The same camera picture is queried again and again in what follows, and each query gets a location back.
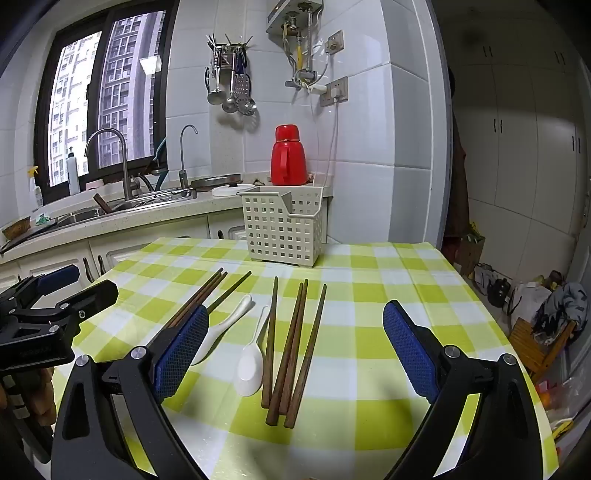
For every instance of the clear spray bottle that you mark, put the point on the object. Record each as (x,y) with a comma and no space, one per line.
(36,194)

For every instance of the red thermos jug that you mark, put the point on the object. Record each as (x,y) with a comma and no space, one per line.
(288,161)

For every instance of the dark round pan lid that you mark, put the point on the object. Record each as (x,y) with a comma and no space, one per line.
(217,181)

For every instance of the person's left hand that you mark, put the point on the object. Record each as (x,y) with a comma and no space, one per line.
(40,397)

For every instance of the small grey wall socket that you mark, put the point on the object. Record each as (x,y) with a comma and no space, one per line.
(334,42)

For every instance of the steel serving spoon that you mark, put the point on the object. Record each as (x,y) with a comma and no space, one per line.
(229,106)

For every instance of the small woven basket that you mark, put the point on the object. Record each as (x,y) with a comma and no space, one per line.
(16,227)

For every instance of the white plastic bag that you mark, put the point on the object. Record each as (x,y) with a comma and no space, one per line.
(524,300)

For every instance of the dark grey cloth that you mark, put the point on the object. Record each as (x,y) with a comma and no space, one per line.
(561,302)

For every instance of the white dish soap bottle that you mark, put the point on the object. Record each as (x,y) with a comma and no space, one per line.
(74,177)

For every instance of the white ceramic spoon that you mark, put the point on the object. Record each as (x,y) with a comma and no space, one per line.
(250,369)
(226,321)

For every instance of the wooden stool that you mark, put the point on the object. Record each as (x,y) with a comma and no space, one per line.
(531,344)

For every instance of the steel flat grater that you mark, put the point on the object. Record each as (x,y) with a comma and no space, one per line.
(242,85)

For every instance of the wide grey wall socket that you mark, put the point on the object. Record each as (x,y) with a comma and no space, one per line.
(334,92)

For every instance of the small steel drinking faucet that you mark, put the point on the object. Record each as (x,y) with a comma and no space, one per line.
(183,177)

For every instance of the black framed window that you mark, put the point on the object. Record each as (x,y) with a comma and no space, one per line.
(134,92)

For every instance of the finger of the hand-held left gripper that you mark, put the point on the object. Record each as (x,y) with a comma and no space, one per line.
(92,297)
(57,278)

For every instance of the steel skimmer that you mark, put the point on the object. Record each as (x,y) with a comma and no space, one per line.
(247,107)

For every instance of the white round lid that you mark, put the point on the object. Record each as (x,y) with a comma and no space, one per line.
(231,190)

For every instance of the black helmet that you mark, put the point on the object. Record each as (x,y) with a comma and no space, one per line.
(498,291)

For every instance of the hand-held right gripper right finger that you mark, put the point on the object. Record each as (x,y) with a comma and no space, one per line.
(408,348)

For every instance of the white power adapter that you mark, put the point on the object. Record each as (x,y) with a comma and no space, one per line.
(317,87)

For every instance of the white wardrobe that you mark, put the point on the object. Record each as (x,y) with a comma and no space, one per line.
(517,161)

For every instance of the stainless steel sink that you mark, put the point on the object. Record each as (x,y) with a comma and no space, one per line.
(138,203)

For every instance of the green checkered tablecloth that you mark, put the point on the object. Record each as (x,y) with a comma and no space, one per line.
(369,286)

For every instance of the white water heater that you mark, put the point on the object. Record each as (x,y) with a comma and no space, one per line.
(295,11)

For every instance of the white perforated plastic basket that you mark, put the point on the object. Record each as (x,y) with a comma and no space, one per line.
(281,226)

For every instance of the tall steel kitchen faucet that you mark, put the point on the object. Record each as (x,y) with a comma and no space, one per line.
(123,157)

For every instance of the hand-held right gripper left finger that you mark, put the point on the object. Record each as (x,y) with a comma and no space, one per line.
(181,348)

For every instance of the cardboard box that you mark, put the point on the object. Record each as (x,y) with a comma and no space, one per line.
(471,254)

